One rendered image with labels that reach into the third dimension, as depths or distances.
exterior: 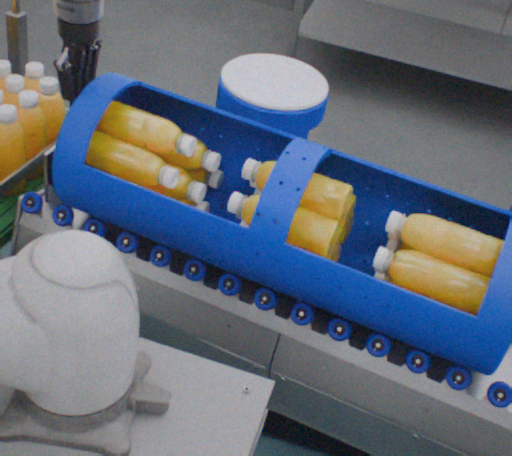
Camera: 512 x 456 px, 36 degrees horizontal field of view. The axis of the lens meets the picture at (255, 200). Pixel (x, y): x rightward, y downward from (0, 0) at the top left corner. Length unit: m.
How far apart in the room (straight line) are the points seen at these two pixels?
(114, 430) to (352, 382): 0.56
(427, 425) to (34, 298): 0.83
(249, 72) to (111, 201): 0.70
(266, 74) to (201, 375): 1.04
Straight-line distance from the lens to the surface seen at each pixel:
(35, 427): 1.13
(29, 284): 0.97
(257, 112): 1.94
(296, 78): 2.07
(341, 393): 1.54
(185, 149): 1.50
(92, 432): 1.11
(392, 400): 1.52
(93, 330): 0.97
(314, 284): 1.38
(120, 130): 1.54
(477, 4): 4.85
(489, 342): 1.35
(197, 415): 1.16
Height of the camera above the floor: 2.00
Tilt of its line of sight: 37 degrees down
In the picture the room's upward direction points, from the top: 10 degrees clockwise
